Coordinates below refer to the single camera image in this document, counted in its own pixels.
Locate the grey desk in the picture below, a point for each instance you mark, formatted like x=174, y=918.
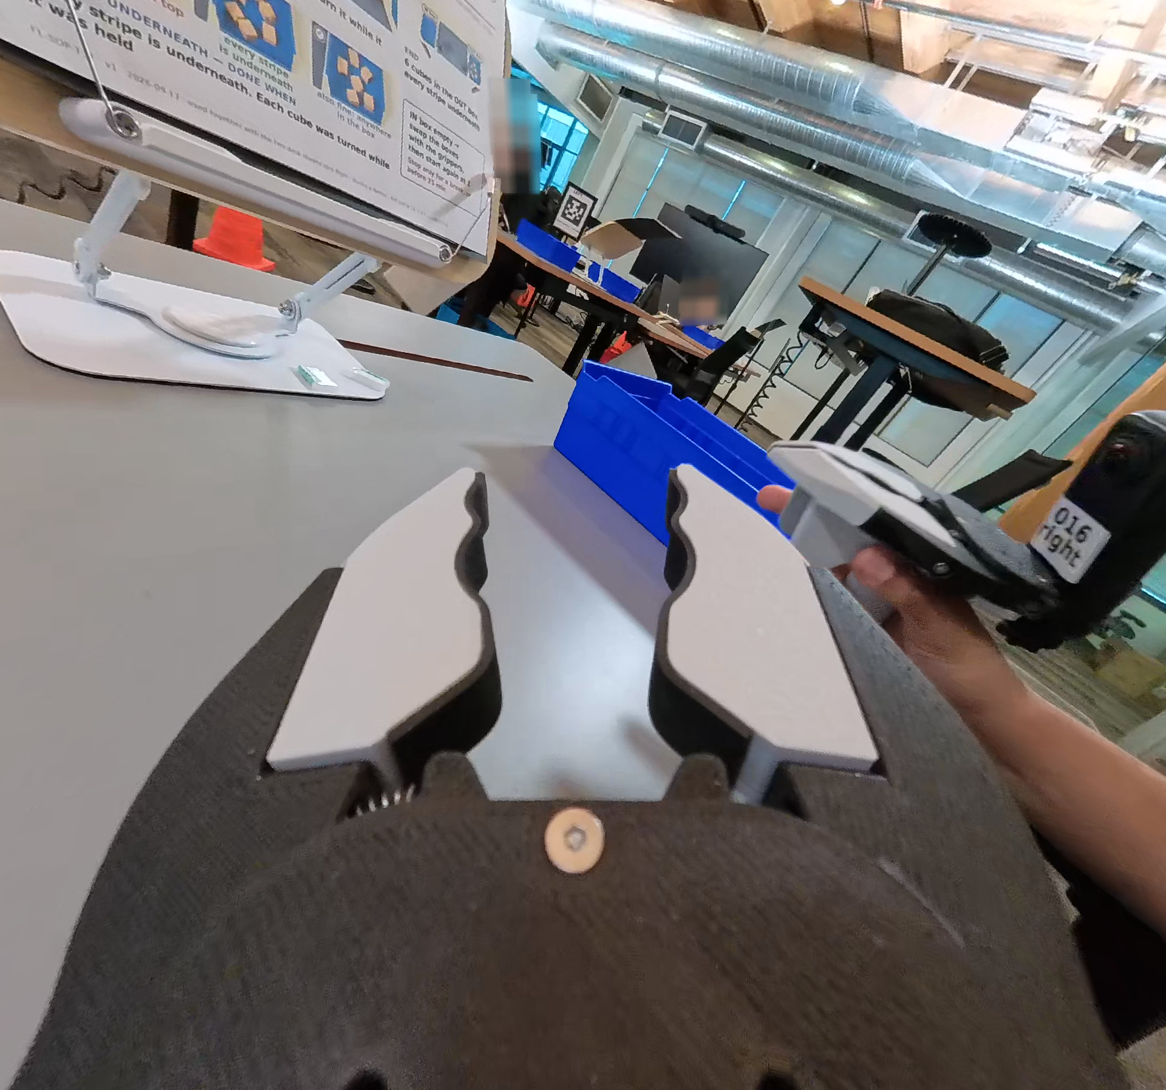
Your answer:
x=227, y=488

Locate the framed tag sign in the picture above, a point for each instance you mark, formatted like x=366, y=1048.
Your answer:
x=575, y=210

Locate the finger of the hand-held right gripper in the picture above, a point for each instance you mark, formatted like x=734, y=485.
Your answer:
x=824, y=488
x=911, y=527

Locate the black pole with round disc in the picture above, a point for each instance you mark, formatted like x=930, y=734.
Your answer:
x=951, y=233

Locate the white metal document stand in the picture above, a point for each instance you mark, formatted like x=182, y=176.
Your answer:
x=136, y=334

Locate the person's right hand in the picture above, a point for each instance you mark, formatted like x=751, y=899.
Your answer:
x=937, y=634

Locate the black office chair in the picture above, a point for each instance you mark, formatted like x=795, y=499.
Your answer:
x=728, y=360

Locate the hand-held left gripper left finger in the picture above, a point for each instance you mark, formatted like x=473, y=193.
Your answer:
x=382, y=652

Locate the orange traffic cone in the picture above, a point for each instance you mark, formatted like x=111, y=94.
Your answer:
x=617, y=347
x=232, y=242

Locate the blue bag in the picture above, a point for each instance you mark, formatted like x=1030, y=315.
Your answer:
x=459, y=314

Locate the small blue bin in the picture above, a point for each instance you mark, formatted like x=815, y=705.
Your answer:
x=705, y=338
x=614, y=281
x=546, y=247

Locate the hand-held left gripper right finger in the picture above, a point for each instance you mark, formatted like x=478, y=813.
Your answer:
x=765, y=652

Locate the tan cardboard sheet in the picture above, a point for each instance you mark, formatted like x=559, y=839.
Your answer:
x=628, y=236

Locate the black backpack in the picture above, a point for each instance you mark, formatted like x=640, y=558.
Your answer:
x=948, y=334

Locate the wooden-top standing desk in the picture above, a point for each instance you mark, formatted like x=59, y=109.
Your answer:
x=911, y=334

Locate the laminated instruction board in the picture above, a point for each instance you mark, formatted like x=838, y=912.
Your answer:
x=272, y=32

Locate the wooden support post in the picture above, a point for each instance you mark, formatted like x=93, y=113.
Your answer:
x=1101, y=434

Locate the blue plastic bin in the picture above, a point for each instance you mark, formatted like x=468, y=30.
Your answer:
x=637, y=434

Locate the silver ventilation duct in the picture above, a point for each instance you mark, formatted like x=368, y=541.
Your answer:
x=773, y=156
x=728, y=42

